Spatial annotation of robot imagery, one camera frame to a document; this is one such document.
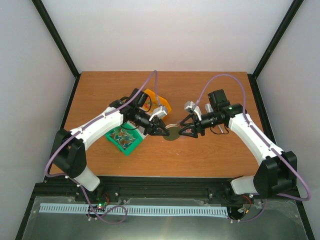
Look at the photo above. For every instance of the white jar lid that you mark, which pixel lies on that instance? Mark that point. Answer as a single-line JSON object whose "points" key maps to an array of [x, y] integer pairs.
{"points": [[173, 130]]}

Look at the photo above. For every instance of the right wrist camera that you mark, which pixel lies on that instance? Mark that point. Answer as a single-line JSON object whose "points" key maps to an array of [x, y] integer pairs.
{"points": [[191, 108]]}

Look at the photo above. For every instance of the metal front plate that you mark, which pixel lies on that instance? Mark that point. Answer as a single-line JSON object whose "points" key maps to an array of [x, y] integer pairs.
{"points": [[266, 220]]}

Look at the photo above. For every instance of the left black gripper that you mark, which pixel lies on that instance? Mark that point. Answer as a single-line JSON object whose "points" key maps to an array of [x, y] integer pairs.
{"points": [[153, 126]]}

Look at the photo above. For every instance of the right black frame post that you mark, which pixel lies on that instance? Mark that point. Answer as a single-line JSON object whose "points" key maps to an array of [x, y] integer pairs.
{"points": [[279, 33]]}

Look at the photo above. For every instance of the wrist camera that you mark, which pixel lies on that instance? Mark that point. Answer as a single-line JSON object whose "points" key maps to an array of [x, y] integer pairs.
{"points": [[191, 108], [159, 112]]}

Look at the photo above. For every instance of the green candy bin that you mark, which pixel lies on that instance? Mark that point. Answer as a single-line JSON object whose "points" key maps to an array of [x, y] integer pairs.
{"points": [[125, 137]]}

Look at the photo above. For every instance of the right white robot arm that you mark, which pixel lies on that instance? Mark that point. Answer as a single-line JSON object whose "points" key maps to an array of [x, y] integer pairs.
{"points": [[275, 166]]}

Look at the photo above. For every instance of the white candy bin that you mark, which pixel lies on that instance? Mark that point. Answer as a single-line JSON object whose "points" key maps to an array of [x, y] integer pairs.
{"points": [[141, 131]]}

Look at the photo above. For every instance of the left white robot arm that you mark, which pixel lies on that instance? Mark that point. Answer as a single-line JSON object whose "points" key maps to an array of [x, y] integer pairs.
{"points": [[69, 148]]}

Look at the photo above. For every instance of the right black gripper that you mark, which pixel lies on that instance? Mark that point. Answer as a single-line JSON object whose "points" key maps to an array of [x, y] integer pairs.
{"points": [[195, 123]]}

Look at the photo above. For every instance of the orange candy bin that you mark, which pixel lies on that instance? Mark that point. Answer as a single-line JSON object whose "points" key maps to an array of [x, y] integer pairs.
{"points": [[152, 102]]}

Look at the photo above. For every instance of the black aluminium rail base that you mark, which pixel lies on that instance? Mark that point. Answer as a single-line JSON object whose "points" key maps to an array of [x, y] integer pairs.
{"points": [[113, 189]]}

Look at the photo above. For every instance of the black frame post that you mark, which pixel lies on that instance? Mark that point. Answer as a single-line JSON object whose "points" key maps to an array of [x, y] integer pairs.
{"points": [[279, 33], [43, 13]]}

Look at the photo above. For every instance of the left black frame post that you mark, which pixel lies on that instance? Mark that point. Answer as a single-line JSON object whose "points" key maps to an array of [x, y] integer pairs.
{"points": [[43, 13]]}

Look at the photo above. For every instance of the light blue cable duct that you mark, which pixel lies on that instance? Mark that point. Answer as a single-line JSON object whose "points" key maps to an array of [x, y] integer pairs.
{"points": [[137, 210]]}

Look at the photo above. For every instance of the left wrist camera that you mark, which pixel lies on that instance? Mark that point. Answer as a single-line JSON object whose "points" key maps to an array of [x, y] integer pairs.
{"points": [[159, 112]]}

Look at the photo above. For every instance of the metal scoop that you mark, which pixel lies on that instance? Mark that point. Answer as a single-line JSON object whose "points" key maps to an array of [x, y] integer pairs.
{"points": [[210, 112]]}

